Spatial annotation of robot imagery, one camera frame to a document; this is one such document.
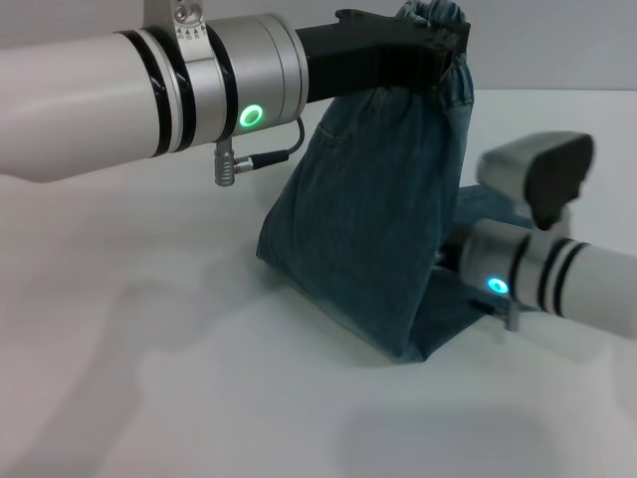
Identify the left arm cable with connector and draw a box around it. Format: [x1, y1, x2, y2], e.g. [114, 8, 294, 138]
[214, 117, 306, 188]

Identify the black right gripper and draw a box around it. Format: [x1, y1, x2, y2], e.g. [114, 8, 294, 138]
[436, 242, 465, 274]

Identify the blue denim shorts cartoon print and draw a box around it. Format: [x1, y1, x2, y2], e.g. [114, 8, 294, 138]
[256, 0, 539, 365]

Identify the arm cable with connector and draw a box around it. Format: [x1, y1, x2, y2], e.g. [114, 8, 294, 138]
[214, 117, 306, 188]
[469, 297, 522, 333]

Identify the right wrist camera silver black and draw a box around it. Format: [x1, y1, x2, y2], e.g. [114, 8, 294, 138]
[476, 131, 596, 231]

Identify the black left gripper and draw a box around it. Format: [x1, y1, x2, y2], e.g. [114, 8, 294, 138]
[294, 8, 472, 107]

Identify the right arm cable with connector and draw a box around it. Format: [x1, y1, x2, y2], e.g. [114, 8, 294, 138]
[469, 297, 522, 333]

